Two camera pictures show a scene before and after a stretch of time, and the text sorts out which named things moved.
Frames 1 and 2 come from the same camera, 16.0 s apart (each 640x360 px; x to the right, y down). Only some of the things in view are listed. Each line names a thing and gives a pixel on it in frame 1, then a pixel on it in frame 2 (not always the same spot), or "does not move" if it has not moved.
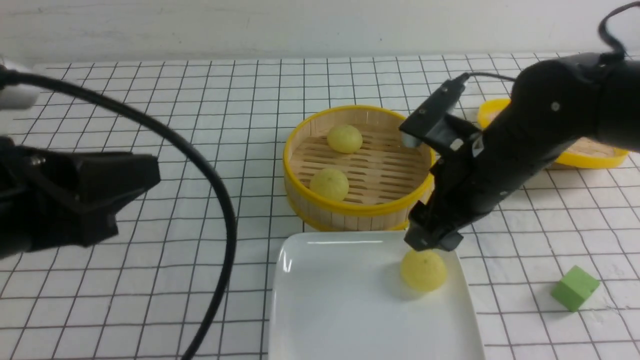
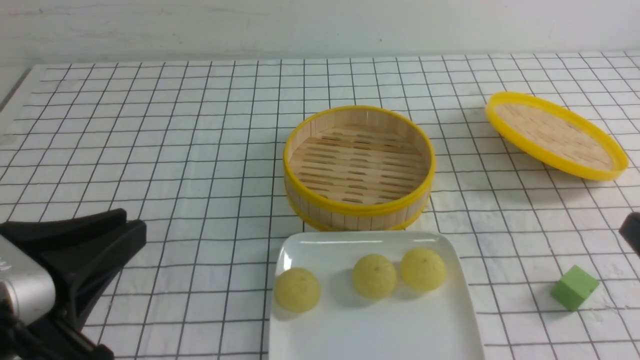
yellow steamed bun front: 330,183 -> 374,276
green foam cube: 574,288 does not move
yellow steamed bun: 424,270 does not move
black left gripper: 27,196 -> 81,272
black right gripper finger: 419,238 -> 630,229
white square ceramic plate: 341,296 does not move
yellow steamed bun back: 345,139 -> 297,289
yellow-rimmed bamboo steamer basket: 346,168 does not move
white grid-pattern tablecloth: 557,263 does not move
